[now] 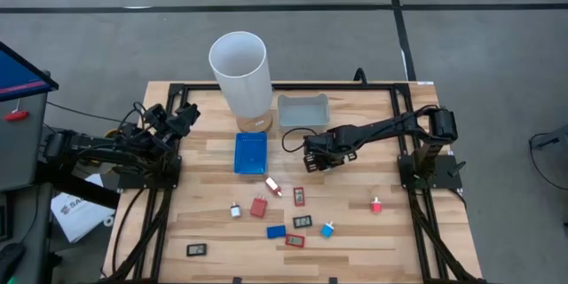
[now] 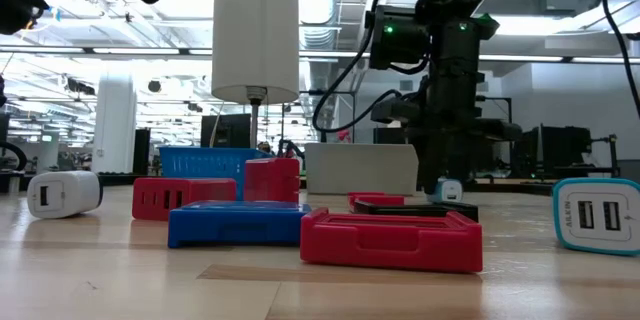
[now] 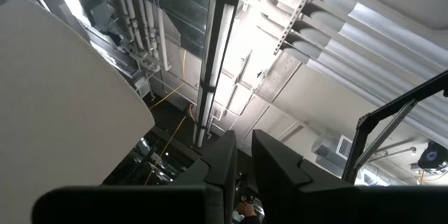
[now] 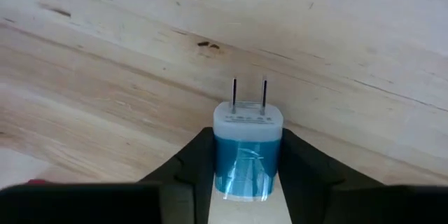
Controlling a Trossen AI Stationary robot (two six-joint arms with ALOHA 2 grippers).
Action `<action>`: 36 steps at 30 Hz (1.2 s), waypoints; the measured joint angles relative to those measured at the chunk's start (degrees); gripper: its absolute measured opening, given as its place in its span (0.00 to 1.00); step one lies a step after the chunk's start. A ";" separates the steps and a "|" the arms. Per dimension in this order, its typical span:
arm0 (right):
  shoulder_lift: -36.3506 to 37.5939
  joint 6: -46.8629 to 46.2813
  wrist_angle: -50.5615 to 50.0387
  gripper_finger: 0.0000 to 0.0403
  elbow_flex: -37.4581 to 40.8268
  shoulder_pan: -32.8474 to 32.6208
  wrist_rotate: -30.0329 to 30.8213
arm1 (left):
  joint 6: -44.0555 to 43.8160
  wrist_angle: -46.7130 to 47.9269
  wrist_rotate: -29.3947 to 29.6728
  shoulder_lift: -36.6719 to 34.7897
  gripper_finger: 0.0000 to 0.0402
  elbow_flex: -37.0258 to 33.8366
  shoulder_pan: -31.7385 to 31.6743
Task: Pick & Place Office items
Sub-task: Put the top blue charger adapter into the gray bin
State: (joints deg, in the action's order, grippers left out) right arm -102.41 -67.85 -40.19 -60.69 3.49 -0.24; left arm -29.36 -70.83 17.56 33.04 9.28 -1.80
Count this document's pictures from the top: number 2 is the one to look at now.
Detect red tray front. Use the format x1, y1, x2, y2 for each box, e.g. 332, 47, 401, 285
299, 207, 485, 275

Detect black metal stand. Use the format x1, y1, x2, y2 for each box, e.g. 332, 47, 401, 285
592, 133, 621, 177

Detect black table frame rail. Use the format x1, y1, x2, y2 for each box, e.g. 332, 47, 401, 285
464, 178, 556, 196

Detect silver lamp pole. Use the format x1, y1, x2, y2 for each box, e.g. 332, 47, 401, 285
246, 85, 269, 150

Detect black tall box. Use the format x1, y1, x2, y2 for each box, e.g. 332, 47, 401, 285
132, 127, 152, 175

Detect white round column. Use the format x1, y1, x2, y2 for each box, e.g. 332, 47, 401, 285
91, 75, 138, 175

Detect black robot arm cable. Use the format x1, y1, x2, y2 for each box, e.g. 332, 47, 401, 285
311, 0, 431, 134

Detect black digital clock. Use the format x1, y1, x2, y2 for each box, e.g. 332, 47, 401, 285
353, 199, 480, 224

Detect white wall charger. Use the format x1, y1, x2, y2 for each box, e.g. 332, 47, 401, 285
26, 170, 104, 220

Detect black rectangular frame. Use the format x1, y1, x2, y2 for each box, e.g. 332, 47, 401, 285
477, 94, 514, 126

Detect white plastic bin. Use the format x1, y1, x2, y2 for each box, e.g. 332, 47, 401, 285
303, 142, 420, 196

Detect white cylindrical lamp shade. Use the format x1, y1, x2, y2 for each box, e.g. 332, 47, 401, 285
210, 0, 301, 106

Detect black monitors on desk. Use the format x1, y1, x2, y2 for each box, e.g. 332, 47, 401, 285
512, 124, 594, 179

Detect black background monitor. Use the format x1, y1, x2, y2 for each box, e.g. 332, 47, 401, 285
200, 113, 252, 149

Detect teal white small charger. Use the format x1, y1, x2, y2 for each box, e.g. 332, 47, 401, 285
428, 177, 465, 205

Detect small red tray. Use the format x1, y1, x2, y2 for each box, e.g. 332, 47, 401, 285
347, 191, 406, 214

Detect blue slotted plastic basket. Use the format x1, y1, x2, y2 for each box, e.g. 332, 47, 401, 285
158, 146, 274, 201

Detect white lamp cord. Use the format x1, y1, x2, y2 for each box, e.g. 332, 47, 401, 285
209, 102, 226, 149

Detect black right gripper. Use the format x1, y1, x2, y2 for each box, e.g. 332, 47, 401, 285
407, 77, 524, 196

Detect silver ventilation duct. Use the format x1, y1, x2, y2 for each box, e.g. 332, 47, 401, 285
298, 0, 342, 51

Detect teal white dual-port charger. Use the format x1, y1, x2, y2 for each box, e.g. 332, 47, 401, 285
551, 177, 640, 257

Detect black hanging cable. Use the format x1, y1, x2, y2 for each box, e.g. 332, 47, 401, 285
591, 0, 640, 117

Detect red wall charger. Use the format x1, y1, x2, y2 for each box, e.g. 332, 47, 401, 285
243, 157, 302, 205
131, 176, 238, 222

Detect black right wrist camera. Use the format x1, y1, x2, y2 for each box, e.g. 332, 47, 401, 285
369, 95, 424, 125

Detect blue tray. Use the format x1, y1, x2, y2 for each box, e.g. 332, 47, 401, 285
167, 200, 312, 250

